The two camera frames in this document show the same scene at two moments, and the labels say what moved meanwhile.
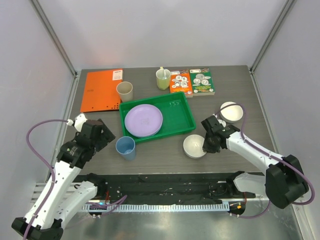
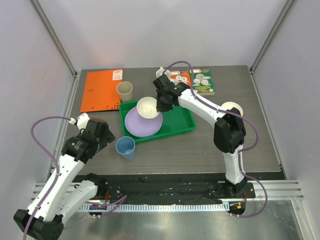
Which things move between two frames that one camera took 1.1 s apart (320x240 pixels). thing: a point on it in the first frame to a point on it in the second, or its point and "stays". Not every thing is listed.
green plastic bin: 176,117 stays
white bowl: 192,146 to 146,107
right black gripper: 210,144 to 163,103
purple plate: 143,120 stays
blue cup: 125,146 stays
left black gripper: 106,136 stays
